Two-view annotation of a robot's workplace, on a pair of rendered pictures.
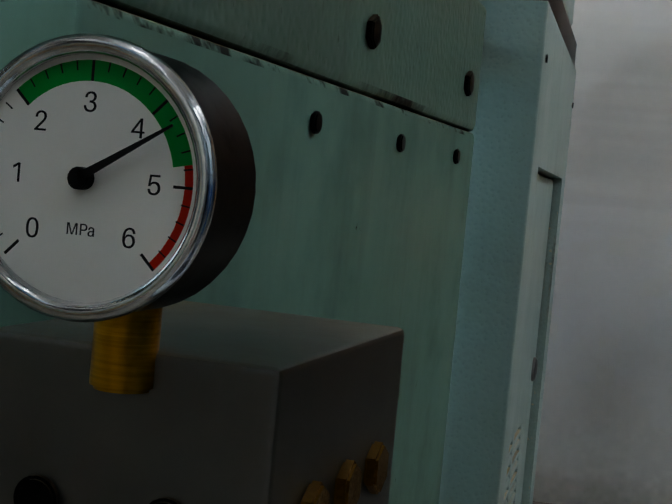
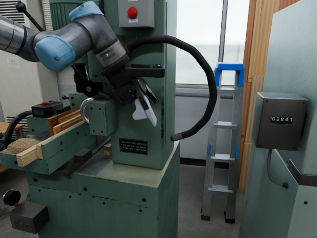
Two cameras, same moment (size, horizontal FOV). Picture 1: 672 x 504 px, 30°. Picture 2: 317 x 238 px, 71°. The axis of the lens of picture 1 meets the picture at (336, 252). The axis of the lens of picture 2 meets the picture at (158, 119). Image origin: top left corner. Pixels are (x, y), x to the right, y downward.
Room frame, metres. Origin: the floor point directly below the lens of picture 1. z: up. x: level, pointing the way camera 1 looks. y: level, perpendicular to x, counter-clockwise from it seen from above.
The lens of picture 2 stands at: (0.88, -0.76, 1.26)
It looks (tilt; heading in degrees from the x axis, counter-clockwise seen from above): 18 degrees down; 89
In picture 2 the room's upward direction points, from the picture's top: straight up
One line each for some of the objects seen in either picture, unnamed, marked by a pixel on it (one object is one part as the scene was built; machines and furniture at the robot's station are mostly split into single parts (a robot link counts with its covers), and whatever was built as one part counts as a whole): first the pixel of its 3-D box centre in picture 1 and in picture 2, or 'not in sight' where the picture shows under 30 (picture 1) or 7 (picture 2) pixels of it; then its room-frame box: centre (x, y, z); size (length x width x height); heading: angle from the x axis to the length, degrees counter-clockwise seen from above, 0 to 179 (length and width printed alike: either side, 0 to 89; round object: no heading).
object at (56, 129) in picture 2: not in sight; (73, 124); (0.52, 0.21, 0.93); 0.24 x 0.01 x 0.06; 73
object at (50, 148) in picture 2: not in sight; (92, 123); (0.60, 0.22, 0.93); 0.60 x 0.02 x 0.06; 73
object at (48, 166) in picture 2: not in sight; (66, 132); (0.46, 0.26, 0.87); 0.61 x 0.30 x 0.06; 73
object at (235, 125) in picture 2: not in sight; (222, 144); (1.39, 0.74, 0.58); 0.27 x 0.25 x 1.16; 79
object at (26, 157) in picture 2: not in sight; (73, 131); (0.54, 0.15, 0.92); 0.55 x 0.02 x 0.04; 73
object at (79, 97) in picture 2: not in sight; (87, 102); (0.59, 0.23, 1.03); 0.14 x 0.07 x 0.09; 163
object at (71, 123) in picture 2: not in sight; (78, 124); (0.54, 0.21, 0.93); 0.21 x 0.02 x 0.05; 73
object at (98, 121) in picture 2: not in sight; (103, 116); (0.70, 0.03, 1.02); 0.09 x 0.07 x 0.12; 73
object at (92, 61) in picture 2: not in sight; (107, 58); (0.73, 0.03, 1.23); 0.09 x 0.08 x 0.15; 163
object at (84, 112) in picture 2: not in sight; (94, 113); (0.66, 0.08, 1.02); 0.12 x 0.03 x 0.12; 163
